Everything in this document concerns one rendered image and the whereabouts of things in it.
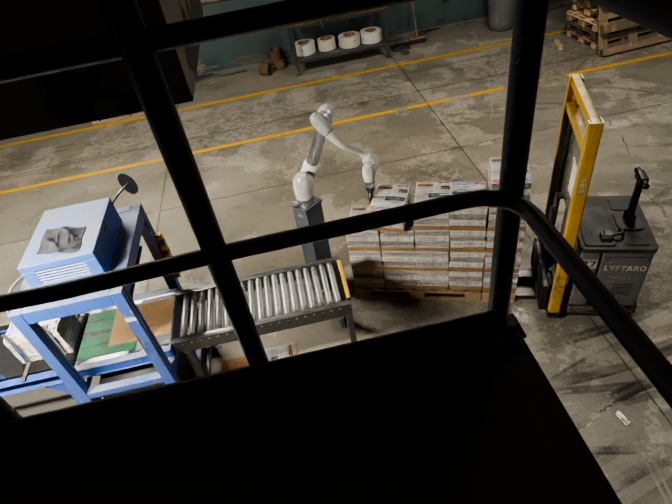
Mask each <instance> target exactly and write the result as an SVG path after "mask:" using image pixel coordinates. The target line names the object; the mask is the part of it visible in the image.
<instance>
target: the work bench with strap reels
mask: <svg viewBox="0 0 672 504"><path fill-rule="evenodd" d="M388 8H389V6H387V7H382V8H377V9H372V10H367V11H362V12H357V13H352V14H347V15H342V16H337V17H332V18H327V19H322V20H321V22H322V24H325V23H330V22H335V21H340V20H345V19H350V18H355V17H360V16H365V15H370V14H375V13H377V18H378V27H376V26H372V27H366V28H363V29H361V30H360V33H359V32H358V31H354V30H353V31H347V32H343V33H341V34H339V35H338V41H336V42H335V37H334V36H333V35H325V36H321V37H319V38H318V39H317V43H318V45H316V46H315V42H314V39H301V40H298V41H296V42H295V41H294V36H293V31H292V30H295V29H300V28H305V27H310V26H315V25H320V24H321V22H320V21H318V20H317V21H312V22H307V23H302V24H297V25H292V26H287V28H288V33H289V38H290V43H291V49H292V54H293V59H294V63H293V64H294V65H296V68H297V73H298V74H297V77H298V76H302V74H301V73H300V68H299V64H302V63H307V62H312V61H317V60H321V59H326V58H331V57H336V56H341V55H346V54H351V53H356V52H361V51H366V50H371V49H376V48H381V47H385V46H387V56H386V57H387V58H391V56H390V40H389V24H388ZM380 12H384V14H385V29H386V38H385V37H384V36H383V34H382V29H381V16H380Z"/></svg>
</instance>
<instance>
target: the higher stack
mask: <svg viewBox="0 0 672 504"><path fill-rule="evenodd" d="M500 166H501V157H490V159H489V163H488V175H487V182H488V187H487V188H486V189H489V190H498V188H499V177H500ZM531 186H532V180H531V174H530V171H529V164H528V167H527V174H526V182H525V190H524V197H523V198H525V199H527V200H529V201H530V197H531V194H530V192H531ZM496 210H497V208H489V207H488V210H487V220H486V249H493V244H494V233H495V231H487V224H488V227H495V222H496ZM525 225H526V222H525V221H524V220H523V219H522V218H521V220H520V227H525ZM523 241H524V231H519V235H518V243H517V249H522V248H523V247H522V246H523ZM492 255H493V252H486V250H485V258H484V266H483V267H484V268H490V269H491V266H492ZM520 260H521V253H516V258H515V266H514V269H519V267H520V262H521V261H520ZM482 276H483V277H482V287H490V277H491V272H484V269H483V272H482ZM518 277H519V273H513V281H512V288H516V286H517V281H518ZM515 295H516V291H511V296H510V303H514V302H515ZM488 300H489V291H482V297H481V302H488Z"/></svg>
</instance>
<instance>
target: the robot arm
mask: <svg viewBox="0 0 672 504"><path fill-rule="evenodd" d="M335 114H336V110H335V107H334V106H333V105H331V104H328V103H326V104H323V105H322V106H321V107H320V108H319V109H318V111H317V112H314V113H312V115H311V116H310V121H311V123H312V125H313V127H314V128H315V133H314V136H313V140H312V144H311V148H310V151H309V155H308V159H306V160H304V162H303V165H302V168H301V171H300V172H299V173H297V174H296V175H295V176H294V178H293V188H294V193H295V196H296V200H294V201H292V204H295V205H294V208H298V207H301V208H303V209H304V210H306V209H308V208H309V207H310V206H311V205H313V204H314V203H316V202H317V201H319V200H320V198H318V197H315V196H314V195H313V189H314V184H315V182H316V180H317V178H318V176H319V173H320V167H321V165H320V163H319V159H320V156H321V152H322V149H323V145H324V142H325V138H326V139H328V140H329V141H331V142H332V143H333V144H335V145H336V146H337V147H339V148H341V149H343V150H345V151H348V152H352V153H355V154H357V155H359V156H360V157H361V158H362V163H363V164H364V165H363V168H362V175H363V179H364V186H365V187H366V191H367V192H368V199H369V204H371V201H372V199H373V191H374V190H375V176H376V171H377V169H378V166H379V158H378V156H377V155H375V154H368V153H366V152H365V151H364V150H362V149H360V148H358V147H356V146H353V145H351V144H348V143H346V142H344V141H343V140H342V139H341V138H340V137H339V136H338V134H337V133H336V131H335V130H334V128H333V127H332V126H331V125H332V123H333V120H334V117H335Z"/></svg>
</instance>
